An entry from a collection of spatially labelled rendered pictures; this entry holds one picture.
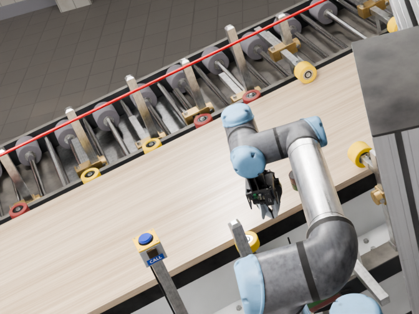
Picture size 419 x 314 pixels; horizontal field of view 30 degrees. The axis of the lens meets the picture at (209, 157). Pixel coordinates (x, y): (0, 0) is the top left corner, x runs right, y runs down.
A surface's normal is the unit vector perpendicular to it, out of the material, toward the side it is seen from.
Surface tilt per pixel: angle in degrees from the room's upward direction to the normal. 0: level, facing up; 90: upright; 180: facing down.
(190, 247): 0
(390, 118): 0
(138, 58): 0
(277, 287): 55
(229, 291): 90
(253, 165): 90
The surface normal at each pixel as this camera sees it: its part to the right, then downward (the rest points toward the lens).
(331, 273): 0.32, 0.00
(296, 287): -0.04, 0.25
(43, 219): -0.29, -0.76
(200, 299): 0.35, 0.48
